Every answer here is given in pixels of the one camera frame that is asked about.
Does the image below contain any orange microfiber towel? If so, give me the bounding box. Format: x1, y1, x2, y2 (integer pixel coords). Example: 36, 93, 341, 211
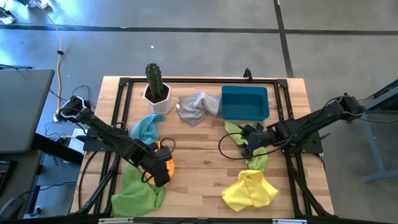
146, 141, 176, 187

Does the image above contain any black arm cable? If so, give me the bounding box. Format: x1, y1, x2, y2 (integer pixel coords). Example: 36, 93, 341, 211
218, 132, 280, 161
141, 137, 177, 184

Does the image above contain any silver aluminium bracket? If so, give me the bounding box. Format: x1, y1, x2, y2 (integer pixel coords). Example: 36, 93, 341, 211
272, 218, 308, 224
98, 217, 134, 224

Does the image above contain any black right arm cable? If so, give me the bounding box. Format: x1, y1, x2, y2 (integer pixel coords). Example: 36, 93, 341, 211
218, 132, 280, 161

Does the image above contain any green cactus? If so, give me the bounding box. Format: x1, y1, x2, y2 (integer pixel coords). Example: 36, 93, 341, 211
145, 62, 165, 99

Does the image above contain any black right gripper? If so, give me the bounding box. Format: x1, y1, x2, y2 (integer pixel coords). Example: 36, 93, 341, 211
238, 123, 277, 160

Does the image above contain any black aluminium table frame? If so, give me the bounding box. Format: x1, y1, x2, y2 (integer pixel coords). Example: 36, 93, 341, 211
73, 77, 334, 223

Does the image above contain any black desk support beam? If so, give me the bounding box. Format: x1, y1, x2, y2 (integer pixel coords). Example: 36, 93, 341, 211
30, 133, 85, 166

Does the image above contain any yellow extension cable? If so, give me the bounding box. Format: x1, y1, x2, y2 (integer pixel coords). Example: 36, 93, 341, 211
32, 0, 65, 114

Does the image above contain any black keyboard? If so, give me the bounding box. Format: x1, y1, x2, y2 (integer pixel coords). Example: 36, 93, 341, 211
0, 160, 12, 197

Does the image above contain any grey metal stand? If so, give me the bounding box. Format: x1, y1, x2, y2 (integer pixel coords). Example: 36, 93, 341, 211
360, 79, 398, 184

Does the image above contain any black computer mouse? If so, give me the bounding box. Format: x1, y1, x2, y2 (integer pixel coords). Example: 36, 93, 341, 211
0, 195, 25, 220

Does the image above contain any yellow microfiber towel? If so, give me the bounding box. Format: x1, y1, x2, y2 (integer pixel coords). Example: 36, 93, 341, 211
221, 169, 279, 212

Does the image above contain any white box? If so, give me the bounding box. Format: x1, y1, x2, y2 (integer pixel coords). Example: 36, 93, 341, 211
67, 128, 88, 155

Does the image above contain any thin black floor cable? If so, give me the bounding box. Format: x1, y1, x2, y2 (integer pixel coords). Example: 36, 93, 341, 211
48, 84, 94, 110

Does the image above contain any teal plastic bin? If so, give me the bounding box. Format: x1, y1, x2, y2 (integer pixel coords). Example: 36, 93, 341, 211
221, 85, 271, 122

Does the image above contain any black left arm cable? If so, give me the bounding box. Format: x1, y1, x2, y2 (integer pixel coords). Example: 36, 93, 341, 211
141, 137, 177, 184

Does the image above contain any grey microfiber towel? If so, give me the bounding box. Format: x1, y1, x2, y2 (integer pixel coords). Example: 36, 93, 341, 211
176, 91, 223, 126

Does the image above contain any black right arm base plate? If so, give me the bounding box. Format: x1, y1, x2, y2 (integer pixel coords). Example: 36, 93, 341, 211
267, 124, 324, 155

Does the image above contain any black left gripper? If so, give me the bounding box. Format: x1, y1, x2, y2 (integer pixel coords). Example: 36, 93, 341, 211
134, 144, 173, 188

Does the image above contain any lime green microfiber towel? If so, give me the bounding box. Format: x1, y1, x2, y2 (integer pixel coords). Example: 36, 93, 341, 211
224, 120, 269, 172

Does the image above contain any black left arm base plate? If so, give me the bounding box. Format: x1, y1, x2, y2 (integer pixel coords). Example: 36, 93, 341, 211
76, 126, 128, 153

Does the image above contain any light blue microfiber towel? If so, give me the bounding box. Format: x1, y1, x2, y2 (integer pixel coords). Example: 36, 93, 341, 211
130, 113, 165, 146

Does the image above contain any large green microfiber towel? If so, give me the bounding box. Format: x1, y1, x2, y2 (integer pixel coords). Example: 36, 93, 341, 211
111, 163, 165, 218

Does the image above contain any grey desk top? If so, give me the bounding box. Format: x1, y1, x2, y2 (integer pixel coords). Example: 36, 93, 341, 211
0, 68, 56, 155

